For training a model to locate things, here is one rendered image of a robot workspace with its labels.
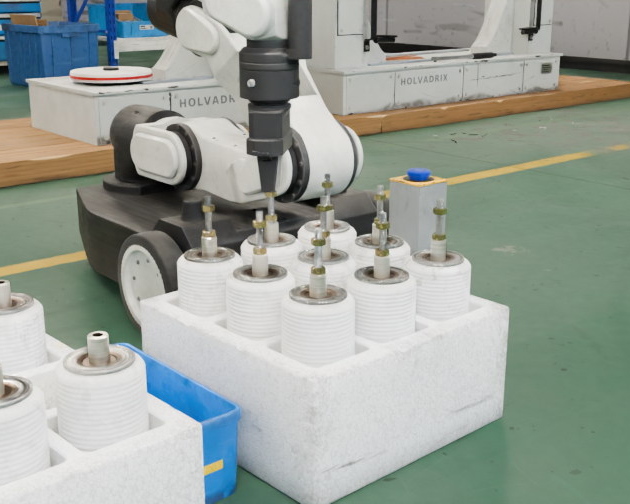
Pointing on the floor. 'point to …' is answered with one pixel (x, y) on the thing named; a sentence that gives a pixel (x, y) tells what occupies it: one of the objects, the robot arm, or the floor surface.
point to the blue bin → (159, 384)
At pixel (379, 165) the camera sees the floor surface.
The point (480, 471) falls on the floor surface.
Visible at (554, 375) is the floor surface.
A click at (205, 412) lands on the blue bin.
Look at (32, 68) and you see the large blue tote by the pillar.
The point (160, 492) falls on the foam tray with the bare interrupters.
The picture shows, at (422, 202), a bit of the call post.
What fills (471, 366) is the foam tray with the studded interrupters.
